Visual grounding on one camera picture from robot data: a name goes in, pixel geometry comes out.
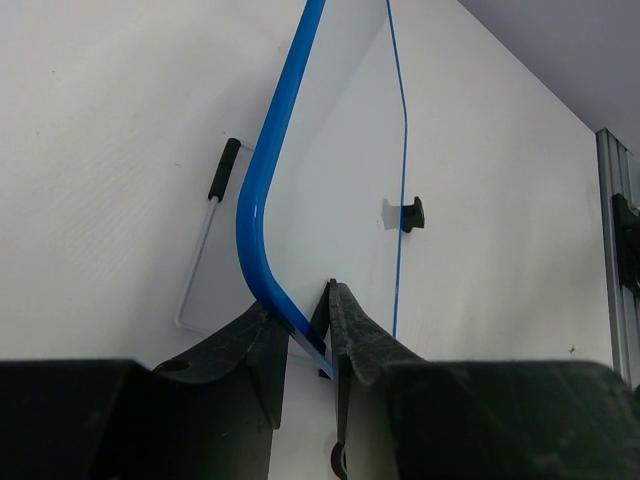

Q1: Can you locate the blue framed whiteboard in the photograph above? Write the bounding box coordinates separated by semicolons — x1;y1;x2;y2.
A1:
236;1;408;372

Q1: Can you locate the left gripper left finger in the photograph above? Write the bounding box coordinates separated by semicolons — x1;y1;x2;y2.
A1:
1;304;289;479

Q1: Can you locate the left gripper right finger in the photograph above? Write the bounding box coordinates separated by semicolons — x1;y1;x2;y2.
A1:
325;281;639;479

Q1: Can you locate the aluminium right side rail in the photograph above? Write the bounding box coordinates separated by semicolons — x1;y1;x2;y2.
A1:
596;128;639;389

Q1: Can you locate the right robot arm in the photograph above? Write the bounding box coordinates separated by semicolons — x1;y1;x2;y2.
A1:
612;193;639;298

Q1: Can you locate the wire whiteboard stand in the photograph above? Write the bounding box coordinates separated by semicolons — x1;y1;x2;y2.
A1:
175;137;425;333

